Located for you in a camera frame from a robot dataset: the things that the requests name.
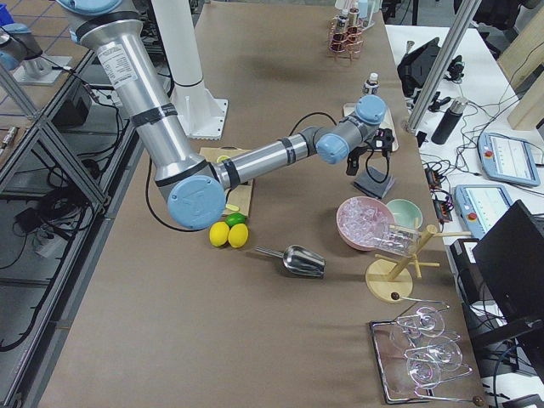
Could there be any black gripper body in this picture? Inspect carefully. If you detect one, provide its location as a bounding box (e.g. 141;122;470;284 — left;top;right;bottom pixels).
347;144;375;168

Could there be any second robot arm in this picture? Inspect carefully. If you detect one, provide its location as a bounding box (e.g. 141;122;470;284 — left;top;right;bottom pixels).
1;23;72;86

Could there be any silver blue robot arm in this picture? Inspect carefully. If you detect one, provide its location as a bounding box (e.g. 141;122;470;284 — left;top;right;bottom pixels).
60;1;387;230

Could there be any cream rectangular tray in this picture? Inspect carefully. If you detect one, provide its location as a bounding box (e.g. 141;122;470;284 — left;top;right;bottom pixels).
343;103;399;151

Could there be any dark drink bottle on tray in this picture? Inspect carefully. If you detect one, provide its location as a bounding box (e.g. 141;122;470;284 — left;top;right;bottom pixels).
362;72;379;95

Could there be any grey folded cloth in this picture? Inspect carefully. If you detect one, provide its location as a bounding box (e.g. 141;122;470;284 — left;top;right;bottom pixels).
353;166;395;199

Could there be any pink bowl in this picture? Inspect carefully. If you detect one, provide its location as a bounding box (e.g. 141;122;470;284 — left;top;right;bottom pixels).
336;196;395;251

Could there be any green bowl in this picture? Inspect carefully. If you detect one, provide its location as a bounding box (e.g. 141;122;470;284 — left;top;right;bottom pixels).
386;199;423;230

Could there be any clear glass on tree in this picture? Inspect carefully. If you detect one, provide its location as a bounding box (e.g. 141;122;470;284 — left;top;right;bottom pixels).
372;224;421;256

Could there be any black equipment case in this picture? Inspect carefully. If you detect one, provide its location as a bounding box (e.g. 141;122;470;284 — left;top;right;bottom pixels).
397;37;440;98

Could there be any black thermos bottle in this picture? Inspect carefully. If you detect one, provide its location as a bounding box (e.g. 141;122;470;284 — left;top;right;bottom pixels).
431;97;468;145

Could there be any metal scoop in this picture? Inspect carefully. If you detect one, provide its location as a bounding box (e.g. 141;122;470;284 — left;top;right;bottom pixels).
254;245;326;279

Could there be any wooden cutting board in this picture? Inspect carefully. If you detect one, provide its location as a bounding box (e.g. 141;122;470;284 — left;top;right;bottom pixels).
199;147;252;217

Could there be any bottle in rack back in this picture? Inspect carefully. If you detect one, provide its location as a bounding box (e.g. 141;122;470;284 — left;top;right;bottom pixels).
332;15;347;44

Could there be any bottle in rack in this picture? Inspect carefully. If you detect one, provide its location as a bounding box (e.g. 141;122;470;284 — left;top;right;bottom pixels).
346;8;360;36
332;15;347;44

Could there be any wooden mug tree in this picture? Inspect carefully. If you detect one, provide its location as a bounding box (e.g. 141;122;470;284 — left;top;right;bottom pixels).
365;225;472;303

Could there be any bottle in rack front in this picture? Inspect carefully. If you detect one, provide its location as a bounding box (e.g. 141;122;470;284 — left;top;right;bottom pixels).
346;8;360;36

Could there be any yellow plastic knife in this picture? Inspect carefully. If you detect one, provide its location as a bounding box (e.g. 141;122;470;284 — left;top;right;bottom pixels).
225;204;240;212

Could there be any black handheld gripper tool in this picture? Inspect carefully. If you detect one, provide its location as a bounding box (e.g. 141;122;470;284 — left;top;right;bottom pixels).
428;54;468;114

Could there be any green lime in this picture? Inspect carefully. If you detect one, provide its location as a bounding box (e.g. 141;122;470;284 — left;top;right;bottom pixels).
224;212;247;228

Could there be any yellow lemon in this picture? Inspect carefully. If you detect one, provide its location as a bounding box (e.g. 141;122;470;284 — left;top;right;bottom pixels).
228;224;249;248
208;221;230;247

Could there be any blue teach pendant near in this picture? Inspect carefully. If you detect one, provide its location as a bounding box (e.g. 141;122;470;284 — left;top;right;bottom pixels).
454;184;513;239

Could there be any blue teach pendant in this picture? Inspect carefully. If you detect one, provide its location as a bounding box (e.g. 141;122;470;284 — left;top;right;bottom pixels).
454;184;513;239
478;133;541;187

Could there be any blue teach pendant far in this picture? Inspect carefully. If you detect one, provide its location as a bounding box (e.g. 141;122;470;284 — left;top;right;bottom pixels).
478;133;541;187

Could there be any black monitor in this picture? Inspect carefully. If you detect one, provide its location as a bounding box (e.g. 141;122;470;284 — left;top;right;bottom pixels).
472;200;543;377

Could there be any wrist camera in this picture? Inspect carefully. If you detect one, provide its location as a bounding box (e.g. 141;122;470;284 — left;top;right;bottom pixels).
370;128;395;156

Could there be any copper wire bottle rack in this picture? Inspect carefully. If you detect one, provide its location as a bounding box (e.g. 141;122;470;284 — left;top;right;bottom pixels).
326;14;364;61

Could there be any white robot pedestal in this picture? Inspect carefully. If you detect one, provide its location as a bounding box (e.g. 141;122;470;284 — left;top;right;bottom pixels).
151;0;229;140

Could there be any aluminium frame post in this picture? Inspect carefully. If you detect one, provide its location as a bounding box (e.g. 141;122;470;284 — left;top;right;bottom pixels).
405;0;481;133

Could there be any wire glass holder rack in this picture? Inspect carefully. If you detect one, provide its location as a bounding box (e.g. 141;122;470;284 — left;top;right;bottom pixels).
369;297;485;407

